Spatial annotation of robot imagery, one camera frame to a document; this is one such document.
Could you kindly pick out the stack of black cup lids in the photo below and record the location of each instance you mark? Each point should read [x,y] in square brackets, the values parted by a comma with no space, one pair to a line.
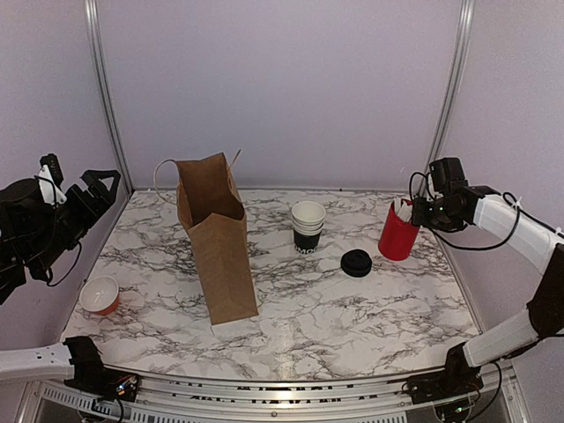
[356,263]

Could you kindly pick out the aluminium left corner post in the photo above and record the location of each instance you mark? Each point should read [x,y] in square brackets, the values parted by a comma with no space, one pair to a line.
[100,69]

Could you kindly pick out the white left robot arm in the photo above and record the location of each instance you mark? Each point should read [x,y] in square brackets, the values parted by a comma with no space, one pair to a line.
[76,361]

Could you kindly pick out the orange paper bowl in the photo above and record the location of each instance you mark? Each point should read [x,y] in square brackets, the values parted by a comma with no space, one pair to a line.
[100,295]

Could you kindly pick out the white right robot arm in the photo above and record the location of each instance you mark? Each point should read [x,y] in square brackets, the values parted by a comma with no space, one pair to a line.
[524,253]

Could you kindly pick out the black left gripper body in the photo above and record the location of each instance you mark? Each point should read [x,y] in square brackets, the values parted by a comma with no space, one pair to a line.
[54,240]

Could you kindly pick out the aluminium front rail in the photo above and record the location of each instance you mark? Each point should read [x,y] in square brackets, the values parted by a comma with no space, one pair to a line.
[167,398]

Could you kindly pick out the stack of black paper cups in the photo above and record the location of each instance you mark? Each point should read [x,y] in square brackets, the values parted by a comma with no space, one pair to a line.
[307,220]

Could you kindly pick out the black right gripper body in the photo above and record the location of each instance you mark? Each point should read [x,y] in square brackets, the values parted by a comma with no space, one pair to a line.
[435,217]

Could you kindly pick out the aluminium corner post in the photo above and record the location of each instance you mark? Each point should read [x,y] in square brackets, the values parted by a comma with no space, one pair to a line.
[100,69]
[454,80]

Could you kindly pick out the brown paper bag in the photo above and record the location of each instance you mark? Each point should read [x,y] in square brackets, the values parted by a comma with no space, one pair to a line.
[210,210]

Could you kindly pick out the aluminium right corner post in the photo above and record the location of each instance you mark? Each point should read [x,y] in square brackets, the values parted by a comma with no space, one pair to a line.
[454,80]

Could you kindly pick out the red ribbed metal bucket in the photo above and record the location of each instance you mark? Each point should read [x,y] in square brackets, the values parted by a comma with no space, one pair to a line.
[397,237]

